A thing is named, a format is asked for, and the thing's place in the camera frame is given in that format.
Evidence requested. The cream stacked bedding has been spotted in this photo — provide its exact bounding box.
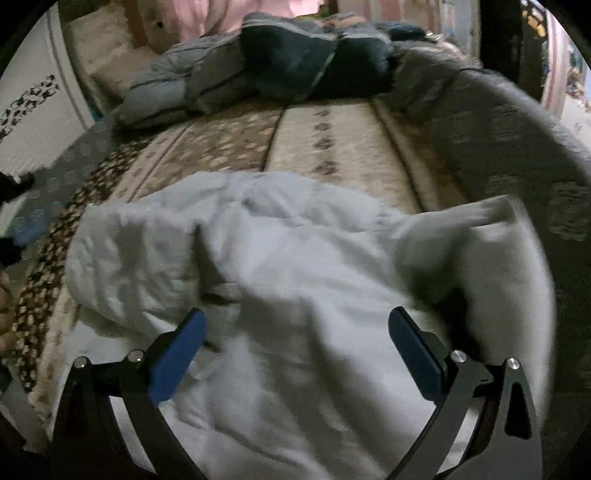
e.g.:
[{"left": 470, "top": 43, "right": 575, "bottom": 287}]
[{"left": 66, "top": 3, "right": 157, "bottom": 105}]

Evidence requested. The person's left hand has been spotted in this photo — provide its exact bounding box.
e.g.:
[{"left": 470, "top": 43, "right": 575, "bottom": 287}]
[{"left": 0, "top": 271, "right": 16, "bottom": 357}]

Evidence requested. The pink window curtain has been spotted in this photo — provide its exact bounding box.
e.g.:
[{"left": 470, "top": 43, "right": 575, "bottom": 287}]
[{"left": 155, "top": 0, "right": 322, "bottom": 41}]

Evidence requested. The beige floral patterned blanket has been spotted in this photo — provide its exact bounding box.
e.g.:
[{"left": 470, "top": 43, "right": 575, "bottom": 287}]
[{"left": 11, "top": 99, "right": 467, "bottom": 421}]

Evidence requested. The light blue puffy jacket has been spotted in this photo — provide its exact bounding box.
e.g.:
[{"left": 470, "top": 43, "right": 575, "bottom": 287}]
[{"left": 65, "top": 172, "right": 555, "bottom": 479}]

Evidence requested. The dark navy striped quilt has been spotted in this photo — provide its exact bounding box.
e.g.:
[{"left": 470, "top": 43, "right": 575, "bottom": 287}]
[{"left": 239, "top": 13, "right": 427, "bottom": 104}]

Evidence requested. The grey blue folded quilt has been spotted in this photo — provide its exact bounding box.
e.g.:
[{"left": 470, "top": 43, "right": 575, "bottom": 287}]
[{"left": 119, "top": 33, "right": 249, "bottom": 128}]

